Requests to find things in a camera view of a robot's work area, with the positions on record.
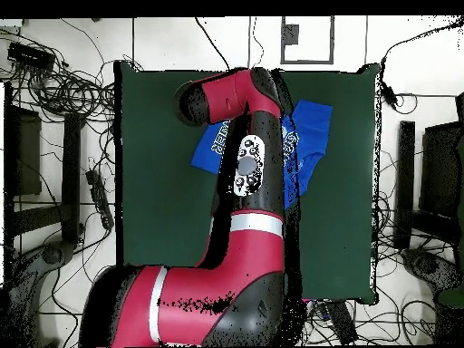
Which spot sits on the blue printed t-shirt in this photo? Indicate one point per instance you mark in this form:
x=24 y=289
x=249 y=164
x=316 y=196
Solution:
x=313 y=127

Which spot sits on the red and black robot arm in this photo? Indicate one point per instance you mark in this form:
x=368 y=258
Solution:
x=232 y=282

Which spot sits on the dark green table cloth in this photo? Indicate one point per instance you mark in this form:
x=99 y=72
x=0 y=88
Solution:
x=337 y=235

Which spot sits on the black power strip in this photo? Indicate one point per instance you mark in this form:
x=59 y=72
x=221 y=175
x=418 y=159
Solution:
x=99 y=197
x=342 y=322

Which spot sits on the black power adapter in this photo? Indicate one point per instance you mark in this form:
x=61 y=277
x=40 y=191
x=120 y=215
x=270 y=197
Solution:
x=388 y=95

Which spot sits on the black chair base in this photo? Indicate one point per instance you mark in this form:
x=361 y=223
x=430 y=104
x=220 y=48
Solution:
x=424 y=264
x=50 y=255

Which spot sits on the black electronics box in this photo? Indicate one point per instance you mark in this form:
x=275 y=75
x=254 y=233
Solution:
x=30 y=56

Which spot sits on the grey square frame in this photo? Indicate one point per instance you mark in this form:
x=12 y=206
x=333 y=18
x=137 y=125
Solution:
x=282 y=40

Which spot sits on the black wooden furniture frame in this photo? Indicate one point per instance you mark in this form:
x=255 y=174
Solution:
x=405 y=181
x=70 y=163

